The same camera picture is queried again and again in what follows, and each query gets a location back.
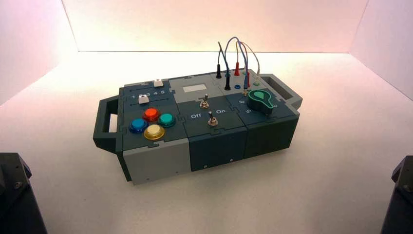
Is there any black banana plug wire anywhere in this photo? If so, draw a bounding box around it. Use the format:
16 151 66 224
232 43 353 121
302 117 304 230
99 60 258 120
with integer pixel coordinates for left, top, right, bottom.
215 41 232 91

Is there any dark teal grey control box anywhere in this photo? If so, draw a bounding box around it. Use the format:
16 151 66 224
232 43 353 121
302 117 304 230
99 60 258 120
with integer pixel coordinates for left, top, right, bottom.
93 73 303 186

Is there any teal round push button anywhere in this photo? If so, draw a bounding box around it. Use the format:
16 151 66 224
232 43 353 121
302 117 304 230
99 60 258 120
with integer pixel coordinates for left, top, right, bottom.
157 113 177 128

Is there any yellow round push button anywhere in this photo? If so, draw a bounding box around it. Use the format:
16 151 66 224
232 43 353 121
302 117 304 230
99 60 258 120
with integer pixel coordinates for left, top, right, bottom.
143 124 166 141

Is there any orange round push button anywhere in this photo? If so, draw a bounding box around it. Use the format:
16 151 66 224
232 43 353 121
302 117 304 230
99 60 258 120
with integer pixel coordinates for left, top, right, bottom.
142 108 161 123

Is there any green rotary pointer knob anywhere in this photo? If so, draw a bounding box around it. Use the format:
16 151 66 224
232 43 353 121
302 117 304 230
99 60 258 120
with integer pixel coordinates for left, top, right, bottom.
247 90 279 116

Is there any blue round push button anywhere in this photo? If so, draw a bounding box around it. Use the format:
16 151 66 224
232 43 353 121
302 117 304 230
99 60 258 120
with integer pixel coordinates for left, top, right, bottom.
129 118 149 135

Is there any blue banana plug wire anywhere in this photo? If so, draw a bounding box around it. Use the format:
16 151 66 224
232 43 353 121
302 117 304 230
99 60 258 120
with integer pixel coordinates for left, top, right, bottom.
224 36 250 90

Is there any red banana plug wire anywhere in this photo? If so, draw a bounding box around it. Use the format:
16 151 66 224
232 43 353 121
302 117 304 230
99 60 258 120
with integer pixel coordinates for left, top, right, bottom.
234 41 251 88

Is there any white banana plug wire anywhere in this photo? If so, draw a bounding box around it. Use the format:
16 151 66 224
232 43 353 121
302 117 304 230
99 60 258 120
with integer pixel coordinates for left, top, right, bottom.
240 41 262 81

